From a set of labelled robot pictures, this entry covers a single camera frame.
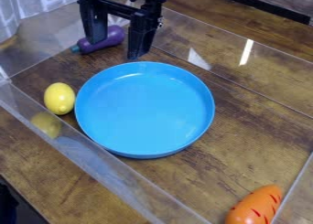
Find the clear acrylic front wall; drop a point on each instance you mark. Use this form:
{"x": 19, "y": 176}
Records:
{"x": 150, "y": 201}

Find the orange toy carrot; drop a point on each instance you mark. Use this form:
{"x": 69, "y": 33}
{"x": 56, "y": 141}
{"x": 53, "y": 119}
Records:
{"x": 257, "y": 208}

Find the yellow toy lemon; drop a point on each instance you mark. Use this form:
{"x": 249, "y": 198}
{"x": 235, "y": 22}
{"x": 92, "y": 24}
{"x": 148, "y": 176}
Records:
{"x": 59, "y": 98}

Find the purple toy eggplant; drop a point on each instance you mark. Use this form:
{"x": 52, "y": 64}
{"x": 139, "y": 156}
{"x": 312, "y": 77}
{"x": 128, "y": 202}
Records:
{"x": 115, "y": 37}

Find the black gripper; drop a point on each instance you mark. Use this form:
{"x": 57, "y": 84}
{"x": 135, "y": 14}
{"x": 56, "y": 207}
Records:
{"x": 94, "y": 11}

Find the blue round plate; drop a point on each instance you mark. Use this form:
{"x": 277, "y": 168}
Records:
{"x": 144, "y": 109}

